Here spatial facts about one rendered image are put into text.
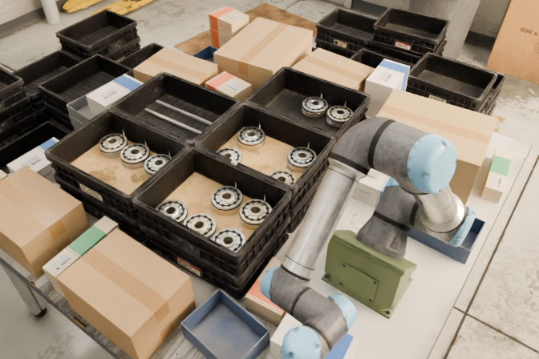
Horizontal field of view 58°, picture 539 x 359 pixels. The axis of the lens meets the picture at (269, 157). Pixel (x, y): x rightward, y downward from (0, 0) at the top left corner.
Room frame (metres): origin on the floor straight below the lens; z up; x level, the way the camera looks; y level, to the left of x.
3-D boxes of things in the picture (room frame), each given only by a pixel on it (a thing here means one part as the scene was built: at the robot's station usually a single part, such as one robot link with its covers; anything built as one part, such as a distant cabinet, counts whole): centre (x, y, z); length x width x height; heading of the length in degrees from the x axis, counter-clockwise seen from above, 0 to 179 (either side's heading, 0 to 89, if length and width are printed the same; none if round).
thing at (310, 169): (1.28, 0.01, 0.92); 0.40 x 0.30 x 0.02; 58
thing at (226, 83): (1.75, 0.18, 0.81); 0.16 x 0.12 x 0.07; 49
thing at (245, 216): (1.02, 0.04, 0.86); 0.10 x 0.10 x 0.01
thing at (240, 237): (0.90, 0.12, 0.86); 0.10 x 0.10 x 0.01
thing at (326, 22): (3.01, -0.55, 0.31); 0.40 x 0.30 x 0.34; 54
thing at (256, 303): (0.81, -0.02, 0.74); 0.16 x 0.12 x 0.07; 150
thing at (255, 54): (2.02, 0.02, 0.80); 0.40 x 0.30 x 0.20; 151
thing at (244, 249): (1.03, 0.17, 0.92); 0.40 x 0.30 x 0.02; 58
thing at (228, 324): (0.68, 0.12, 0.74); 0.20 x 0.15 x 0.07; 48
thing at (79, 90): (2.20, 0.97, 0.37); 0.40 x 0.30 x 0.45; 144
